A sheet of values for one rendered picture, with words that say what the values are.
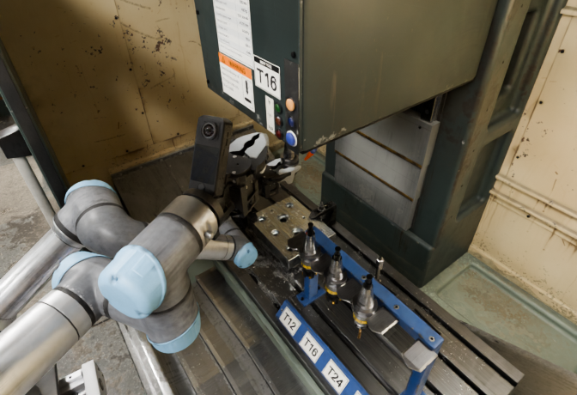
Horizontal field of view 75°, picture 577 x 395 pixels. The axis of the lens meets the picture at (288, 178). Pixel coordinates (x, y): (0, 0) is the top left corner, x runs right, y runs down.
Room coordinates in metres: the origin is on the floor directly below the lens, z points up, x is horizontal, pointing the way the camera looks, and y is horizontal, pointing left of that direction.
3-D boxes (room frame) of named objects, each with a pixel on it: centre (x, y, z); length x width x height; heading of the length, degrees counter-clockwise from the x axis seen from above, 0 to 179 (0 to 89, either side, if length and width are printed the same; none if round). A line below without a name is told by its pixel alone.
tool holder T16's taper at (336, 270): (0.65, -0.12, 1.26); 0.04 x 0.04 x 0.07
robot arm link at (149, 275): (0.31, 0.17, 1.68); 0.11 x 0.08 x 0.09; 156
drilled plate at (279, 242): (1.09, 0.00, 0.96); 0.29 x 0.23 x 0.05; 36
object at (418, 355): (0.43, -0.28, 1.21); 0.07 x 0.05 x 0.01; 126
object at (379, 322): (0.52, -0.22, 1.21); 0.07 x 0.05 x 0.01; 126
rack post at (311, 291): (0.82, -0.07, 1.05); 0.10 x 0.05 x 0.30; 126
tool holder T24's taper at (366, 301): (0.56, -0.19, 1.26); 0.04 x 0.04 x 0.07
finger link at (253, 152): (0.54, 0.05, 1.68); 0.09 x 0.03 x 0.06; 156
